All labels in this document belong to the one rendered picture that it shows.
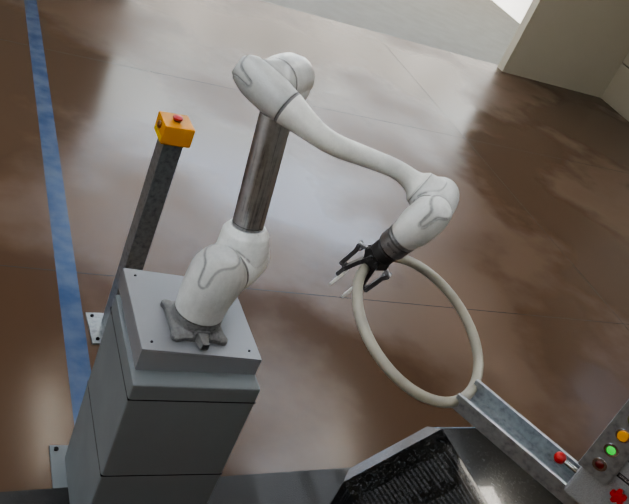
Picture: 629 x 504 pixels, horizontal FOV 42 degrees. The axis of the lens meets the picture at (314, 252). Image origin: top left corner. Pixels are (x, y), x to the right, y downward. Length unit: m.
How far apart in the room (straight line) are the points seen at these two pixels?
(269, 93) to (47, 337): 1.84
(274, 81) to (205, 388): 0.92
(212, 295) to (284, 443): 1.32
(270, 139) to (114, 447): 1.03
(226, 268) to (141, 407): 0.48
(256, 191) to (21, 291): 1.68
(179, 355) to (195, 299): 0.17
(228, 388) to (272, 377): 1.36
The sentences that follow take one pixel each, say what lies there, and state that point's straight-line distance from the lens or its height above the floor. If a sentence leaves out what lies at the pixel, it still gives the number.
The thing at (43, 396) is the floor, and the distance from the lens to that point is 3.43.
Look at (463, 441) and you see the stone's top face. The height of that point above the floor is 0.87.
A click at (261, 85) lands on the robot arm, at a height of 1.65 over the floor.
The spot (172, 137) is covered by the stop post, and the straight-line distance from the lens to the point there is 3.15.
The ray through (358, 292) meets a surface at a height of 1.29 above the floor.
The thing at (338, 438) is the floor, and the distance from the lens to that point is 3.73.
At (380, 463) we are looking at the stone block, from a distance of 2.66.
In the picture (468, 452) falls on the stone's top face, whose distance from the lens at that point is 2.63.
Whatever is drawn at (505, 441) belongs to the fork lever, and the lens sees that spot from 2.29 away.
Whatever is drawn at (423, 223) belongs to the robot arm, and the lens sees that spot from 2.14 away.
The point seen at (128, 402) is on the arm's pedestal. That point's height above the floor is 0.73.
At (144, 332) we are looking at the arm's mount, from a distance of 2.45.
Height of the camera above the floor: 2.46
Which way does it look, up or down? 31 degrees down
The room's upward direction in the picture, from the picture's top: 25 degrees clockwise
